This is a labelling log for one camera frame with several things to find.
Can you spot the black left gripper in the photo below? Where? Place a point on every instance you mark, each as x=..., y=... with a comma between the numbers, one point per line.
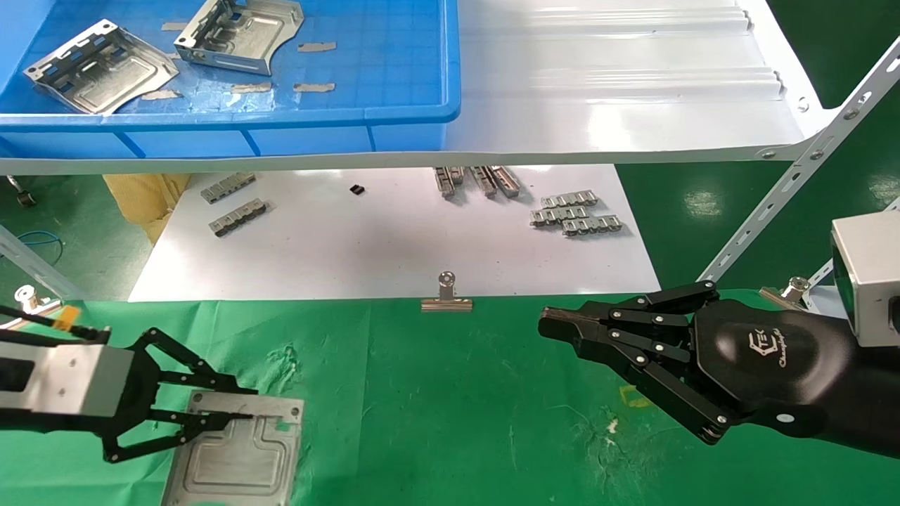
x=140, y=393

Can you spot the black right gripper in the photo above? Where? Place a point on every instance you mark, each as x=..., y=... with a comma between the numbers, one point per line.
x=766, y=358

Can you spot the stamped sheet metal bracket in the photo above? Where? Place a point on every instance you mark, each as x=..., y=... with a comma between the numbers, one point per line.
x=239, y=457
x=246, y=35
x=105, y=74

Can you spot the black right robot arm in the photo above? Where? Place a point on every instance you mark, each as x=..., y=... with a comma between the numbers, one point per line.
x=879, y=393

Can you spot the small grey metal clip strip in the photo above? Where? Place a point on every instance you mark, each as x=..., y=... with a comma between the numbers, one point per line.
x=569, y=199
x=228, y=187
x=483, y=181
x=446, y=181
x=555, y=216
x=592, y=225
x=506, y=181
x=238, y=218

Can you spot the green table cloth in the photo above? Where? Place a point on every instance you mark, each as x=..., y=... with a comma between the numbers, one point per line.
x=450, y=407

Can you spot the silver binder clip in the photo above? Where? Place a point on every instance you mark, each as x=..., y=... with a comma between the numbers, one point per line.
x=29, y=301
x=447, y=302
x=791, y=292

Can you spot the yellow plastic bag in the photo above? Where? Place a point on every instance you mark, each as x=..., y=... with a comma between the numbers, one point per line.
x=144, y=200

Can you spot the white table board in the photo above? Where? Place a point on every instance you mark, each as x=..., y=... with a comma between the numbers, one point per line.
x=365, y=246

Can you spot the white shelf board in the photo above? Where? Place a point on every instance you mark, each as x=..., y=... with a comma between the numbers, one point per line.
x=598, y=105

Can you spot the black caster wheel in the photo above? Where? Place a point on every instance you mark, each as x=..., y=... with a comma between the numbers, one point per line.
x=26, y=199

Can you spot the beige tape strip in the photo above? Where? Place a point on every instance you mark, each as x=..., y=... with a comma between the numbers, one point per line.
x=250, y=88
x=313, y=88
x=316, y=47
x=160, y=95
x=174, y=27

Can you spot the blue plastic bin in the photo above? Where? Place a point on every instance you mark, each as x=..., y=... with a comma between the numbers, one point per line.
x=394, y=119

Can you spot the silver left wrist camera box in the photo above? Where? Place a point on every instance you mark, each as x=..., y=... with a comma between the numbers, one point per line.
x=77, y=379

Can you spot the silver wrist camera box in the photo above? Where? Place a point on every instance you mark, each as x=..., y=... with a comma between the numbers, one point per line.
x=872, y=274
x=77, y=379

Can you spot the grey metal frame bar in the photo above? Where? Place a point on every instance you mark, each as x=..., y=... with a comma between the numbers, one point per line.
x=39, y=267

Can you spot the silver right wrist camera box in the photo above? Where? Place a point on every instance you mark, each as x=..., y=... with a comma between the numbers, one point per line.
x=872, y=274

